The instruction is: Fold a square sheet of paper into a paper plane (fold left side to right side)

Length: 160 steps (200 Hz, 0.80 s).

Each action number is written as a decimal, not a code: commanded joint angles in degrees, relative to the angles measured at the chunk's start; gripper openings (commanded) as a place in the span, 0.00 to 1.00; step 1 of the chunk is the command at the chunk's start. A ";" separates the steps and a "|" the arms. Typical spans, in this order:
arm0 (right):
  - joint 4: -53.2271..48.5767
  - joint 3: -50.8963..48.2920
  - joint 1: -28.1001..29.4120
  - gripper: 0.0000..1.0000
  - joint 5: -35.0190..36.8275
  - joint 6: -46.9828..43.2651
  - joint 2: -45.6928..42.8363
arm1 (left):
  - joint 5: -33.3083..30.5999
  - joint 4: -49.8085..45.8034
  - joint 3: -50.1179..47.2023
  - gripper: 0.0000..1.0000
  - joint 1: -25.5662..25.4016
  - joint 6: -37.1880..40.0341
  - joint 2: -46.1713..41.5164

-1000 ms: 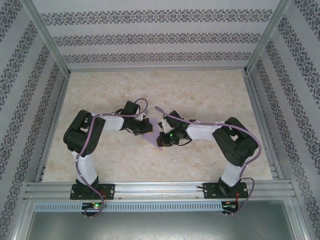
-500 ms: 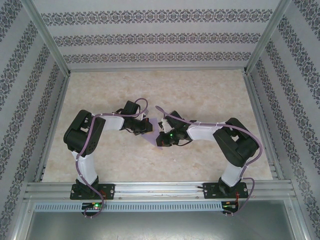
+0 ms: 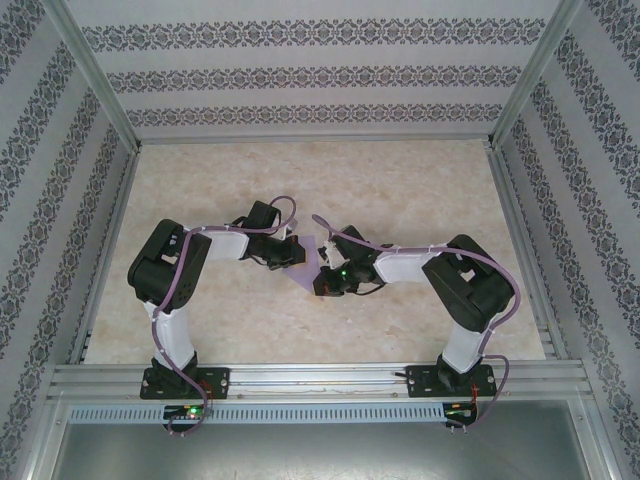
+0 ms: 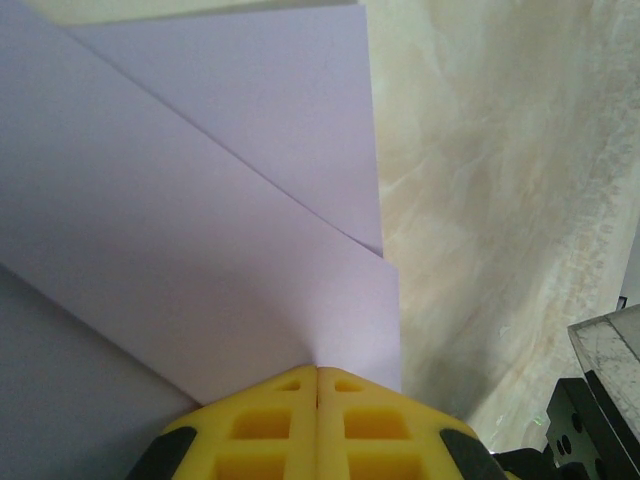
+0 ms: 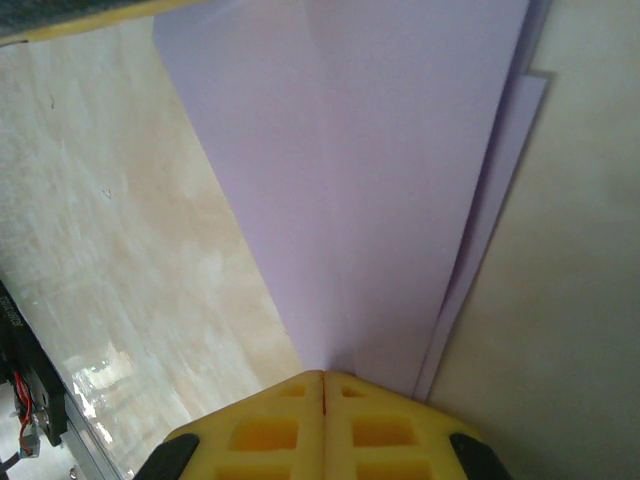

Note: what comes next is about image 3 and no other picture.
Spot aluminium frame bar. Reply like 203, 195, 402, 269
19, 394, 69, 480
582, 394, 629, 480

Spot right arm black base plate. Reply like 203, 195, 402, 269
394, 363, 496, 400

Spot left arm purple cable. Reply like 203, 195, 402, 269
151, 194, 301, 439

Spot aluminium mounting rail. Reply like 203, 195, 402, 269
47, 362, 594, 401

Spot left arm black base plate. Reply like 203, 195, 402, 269
139, 367, 232, 401

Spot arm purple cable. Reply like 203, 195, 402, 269
151, 194, 301, 439
312, 213, 526, 431

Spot slotted grey cable duct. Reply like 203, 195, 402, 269
67, 402, 481, 424

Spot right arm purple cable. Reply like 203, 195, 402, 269
312, 213, 526, 431

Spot aluminium side rail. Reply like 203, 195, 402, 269
67, 147, 144, 366
487, 144, 569, 361

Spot aluminium frame post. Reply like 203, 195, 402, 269
42, 0, 144, 151
487, 0, 586, 149

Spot purple paper sheet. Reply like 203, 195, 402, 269
281, 234, 326, 296

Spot grey metal sheet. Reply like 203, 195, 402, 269
49, 422, 611, 480

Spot aluminium rear rail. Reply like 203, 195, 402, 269
134, 132, 496, 146

